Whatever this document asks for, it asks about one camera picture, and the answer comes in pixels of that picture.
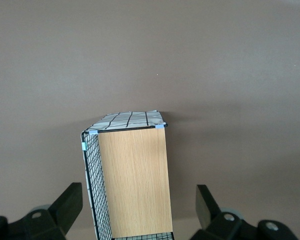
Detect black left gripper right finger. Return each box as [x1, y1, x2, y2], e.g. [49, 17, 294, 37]
[192, 184, 260, 240]

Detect wire basket with wooden boards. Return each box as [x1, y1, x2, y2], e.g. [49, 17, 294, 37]
[79, 109, 176, 240]

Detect brown table cover cloth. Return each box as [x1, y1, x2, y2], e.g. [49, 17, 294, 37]
[0, 0, 300, 240]

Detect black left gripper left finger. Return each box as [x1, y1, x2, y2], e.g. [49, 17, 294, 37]
[8, 182, 84, 240]

